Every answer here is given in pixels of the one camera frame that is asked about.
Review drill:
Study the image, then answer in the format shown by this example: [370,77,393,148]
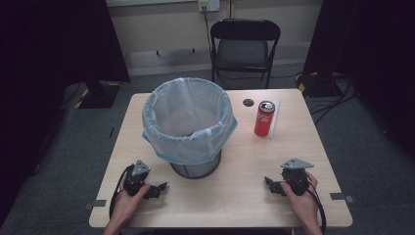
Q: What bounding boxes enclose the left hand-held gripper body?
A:
[122,159,152,198]

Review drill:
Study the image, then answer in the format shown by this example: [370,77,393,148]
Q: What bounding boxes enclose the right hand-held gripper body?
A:
[280,158,315,196]

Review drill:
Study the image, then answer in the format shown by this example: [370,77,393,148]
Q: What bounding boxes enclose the black mesh trash bin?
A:
[169,149,223,180]

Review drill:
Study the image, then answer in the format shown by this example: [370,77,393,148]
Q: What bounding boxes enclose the pale blue plastic bin liner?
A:
[141,76,239,166]

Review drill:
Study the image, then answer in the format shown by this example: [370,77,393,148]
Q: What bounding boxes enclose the white drinking straw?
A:
[268,98,282,140]

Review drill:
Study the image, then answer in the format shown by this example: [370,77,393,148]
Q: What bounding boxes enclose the red soda can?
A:
[254,100,276,138]

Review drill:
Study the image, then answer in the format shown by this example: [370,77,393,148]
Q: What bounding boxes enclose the person's left hand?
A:
[110,178,152,226]

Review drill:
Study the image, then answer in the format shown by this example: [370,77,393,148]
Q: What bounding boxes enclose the person's right hand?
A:
[280,171,321,226]

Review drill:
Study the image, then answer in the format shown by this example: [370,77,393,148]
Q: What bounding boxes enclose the grey tape strip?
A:
[83,199,108,211]
[329,192,355,205]

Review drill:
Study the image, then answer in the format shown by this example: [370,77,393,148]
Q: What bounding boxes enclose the black stand base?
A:
[295,71,345,99]
[73,80,122,110]

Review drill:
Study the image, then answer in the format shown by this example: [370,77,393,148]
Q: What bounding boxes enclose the black folding chair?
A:
[209,18,282,90]

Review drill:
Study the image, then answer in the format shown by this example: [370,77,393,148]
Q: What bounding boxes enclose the black curtain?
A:
[302,0,415,159]
[0,0,132,227]

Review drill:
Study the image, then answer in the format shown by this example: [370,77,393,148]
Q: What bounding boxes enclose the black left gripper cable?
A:
[108,164,136,219]

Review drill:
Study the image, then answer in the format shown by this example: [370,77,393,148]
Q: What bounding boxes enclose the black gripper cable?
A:
[304,179,328,235]
[108,164,136,219]

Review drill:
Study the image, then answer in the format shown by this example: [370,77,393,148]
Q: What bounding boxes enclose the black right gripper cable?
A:
[304,179,328,235]

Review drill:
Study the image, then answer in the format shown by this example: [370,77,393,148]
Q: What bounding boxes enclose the black floor cables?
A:
[306,72,358,125]

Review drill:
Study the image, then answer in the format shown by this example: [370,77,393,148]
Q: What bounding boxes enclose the black wall outlet cable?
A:
[202,5,213,53]

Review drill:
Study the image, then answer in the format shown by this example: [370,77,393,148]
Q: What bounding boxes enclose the white wall outlet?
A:
[197,0,221,14]

